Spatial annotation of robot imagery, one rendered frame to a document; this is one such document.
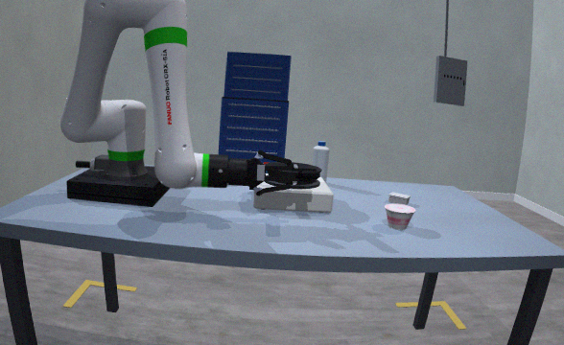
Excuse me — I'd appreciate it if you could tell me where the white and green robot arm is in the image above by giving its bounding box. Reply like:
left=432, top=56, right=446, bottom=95
left=60, top=0, right=229, bottom=189

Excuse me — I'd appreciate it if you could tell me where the grey bottle with blue cap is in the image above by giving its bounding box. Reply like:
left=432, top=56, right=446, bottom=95
left=312, top=141, right=329, bottom=183

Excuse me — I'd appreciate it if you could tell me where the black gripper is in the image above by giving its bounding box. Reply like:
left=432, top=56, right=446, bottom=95
left=228, top=150, right=317, bottom=196

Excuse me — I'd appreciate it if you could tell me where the white yogurt cup with pink lid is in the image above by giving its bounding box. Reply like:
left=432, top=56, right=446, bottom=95
left=385, top=204, right=416, bottom=230

